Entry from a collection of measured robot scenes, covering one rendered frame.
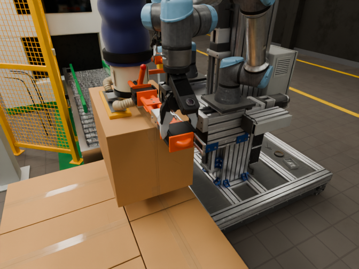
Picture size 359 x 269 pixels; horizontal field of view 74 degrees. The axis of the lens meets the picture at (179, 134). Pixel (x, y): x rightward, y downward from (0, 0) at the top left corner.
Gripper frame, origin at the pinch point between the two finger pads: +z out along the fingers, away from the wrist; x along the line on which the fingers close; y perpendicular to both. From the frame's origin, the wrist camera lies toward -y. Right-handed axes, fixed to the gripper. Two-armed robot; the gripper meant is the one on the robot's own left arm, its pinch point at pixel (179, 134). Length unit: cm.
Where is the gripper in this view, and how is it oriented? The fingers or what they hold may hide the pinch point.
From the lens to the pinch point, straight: 71.1
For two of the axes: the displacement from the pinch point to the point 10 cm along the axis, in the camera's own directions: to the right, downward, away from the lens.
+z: -0.1, 8.6, 5.2
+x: -9.2, 2.0, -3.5
